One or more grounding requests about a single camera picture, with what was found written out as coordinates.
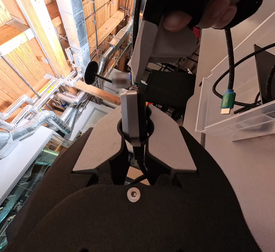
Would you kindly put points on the black rectangular box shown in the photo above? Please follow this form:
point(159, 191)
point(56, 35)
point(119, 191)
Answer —
point(169, 84)

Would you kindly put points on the round silver air duct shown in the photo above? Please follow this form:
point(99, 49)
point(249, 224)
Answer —
point(107, 54)

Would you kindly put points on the black disc on rod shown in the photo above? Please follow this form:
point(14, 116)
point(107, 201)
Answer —
point(91, 72)

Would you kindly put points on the clear plastic bin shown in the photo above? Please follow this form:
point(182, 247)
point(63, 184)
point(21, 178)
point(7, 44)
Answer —
point(247, 123)

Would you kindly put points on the black silver hdmi hub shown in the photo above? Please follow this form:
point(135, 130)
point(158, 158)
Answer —
point(129, 114)

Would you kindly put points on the rectangular silver air duct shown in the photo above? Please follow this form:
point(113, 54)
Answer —
point(73, 20)

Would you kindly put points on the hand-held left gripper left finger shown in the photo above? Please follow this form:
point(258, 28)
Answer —
point(101, 144)

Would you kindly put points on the person's right hand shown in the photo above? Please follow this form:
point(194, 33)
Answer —
point(176, 22)

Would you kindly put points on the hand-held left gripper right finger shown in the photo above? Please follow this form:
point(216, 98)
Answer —
point(167, 146)

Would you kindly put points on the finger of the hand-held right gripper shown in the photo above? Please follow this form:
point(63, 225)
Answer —
point(174, 45)
point(144, 47)

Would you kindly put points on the silver insulated pipes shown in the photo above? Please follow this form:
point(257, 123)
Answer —
point(43, 118)

